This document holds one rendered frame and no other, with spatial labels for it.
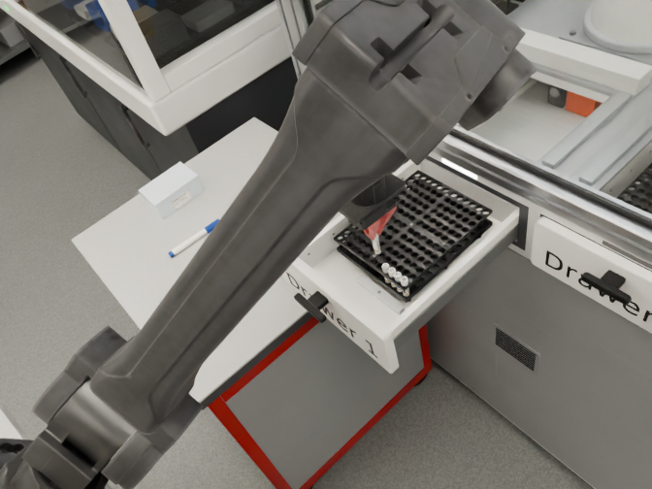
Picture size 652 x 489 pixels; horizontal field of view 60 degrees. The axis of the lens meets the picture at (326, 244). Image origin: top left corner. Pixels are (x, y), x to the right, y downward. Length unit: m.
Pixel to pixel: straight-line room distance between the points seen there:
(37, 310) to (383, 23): 2.43
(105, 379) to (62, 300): 2.14
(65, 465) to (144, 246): 0.92
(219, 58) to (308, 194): 1.33
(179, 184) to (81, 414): 0.97
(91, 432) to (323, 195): 0.29
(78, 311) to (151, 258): 1.19
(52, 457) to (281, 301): 0.70
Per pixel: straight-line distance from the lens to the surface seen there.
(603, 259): 0.94
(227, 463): 1.87
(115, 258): 1.39
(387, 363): 0.90
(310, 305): 0.91
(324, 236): 1.04
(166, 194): 1.39
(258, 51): 1.66
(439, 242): 0.97
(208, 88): 1.61
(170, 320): 0.37
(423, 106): 0.25
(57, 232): 2.91
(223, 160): 1.50
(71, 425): 0.49
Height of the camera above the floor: 1.64
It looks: 47 degrees down
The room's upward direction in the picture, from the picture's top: 18 degrees counter-clockwise
